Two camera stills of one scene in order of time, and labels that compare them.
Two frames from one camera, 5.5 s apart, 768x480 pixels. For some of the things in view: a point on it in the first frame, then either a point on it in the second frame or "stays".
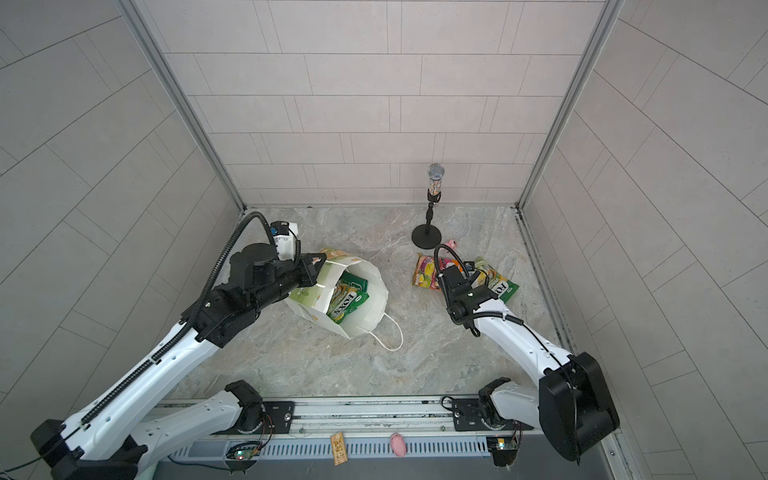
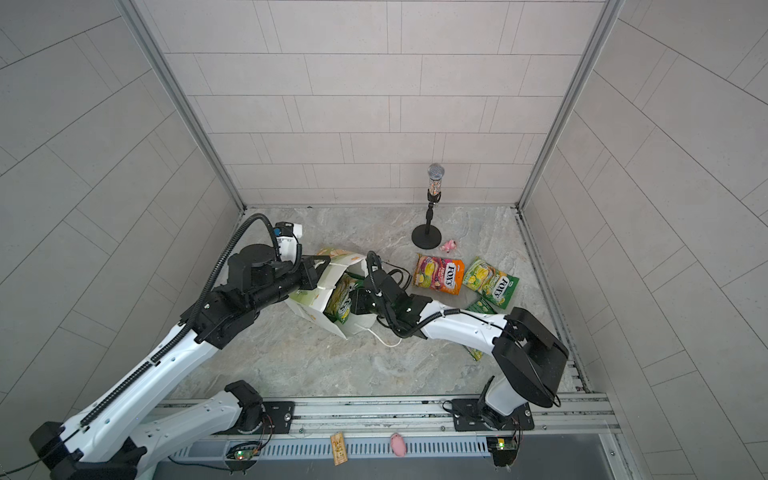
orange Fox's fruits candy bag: [425, 274] stays
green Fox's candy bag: [350, 293] → [480, 306]
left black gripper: [308, 275] stays
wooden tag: [339, 449] stays
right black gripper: [450, 307] → [358, 304]
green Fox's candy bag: [489, 278] stays
